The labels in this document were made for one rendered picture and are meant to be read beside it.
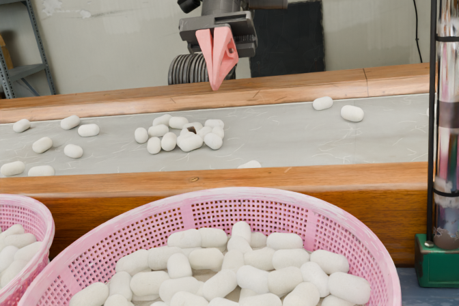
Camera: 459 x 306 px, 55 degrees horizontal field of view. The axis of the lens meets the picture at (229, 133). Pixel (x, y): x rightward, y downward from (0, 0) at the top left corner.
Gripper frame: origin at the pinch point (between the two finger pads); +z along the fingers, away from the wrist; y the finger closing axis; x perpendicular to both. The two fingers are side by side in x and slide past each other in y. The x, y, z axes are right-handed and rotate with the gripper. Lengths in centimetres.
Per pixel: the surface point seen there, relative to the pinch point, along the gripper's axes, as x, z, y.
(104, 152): 7.6, 5.6, -18.7
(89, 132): 11.2, -0.4, -24.5
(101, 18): 137, -160, -120
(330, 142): 6.8, 6.3, 14.5
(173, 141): 5.8, 5.3, -7.1
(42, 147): 7.5, 4.1, -29.5
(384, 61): 167, -131, 48
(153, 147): 5.1, 6.5, -9.7
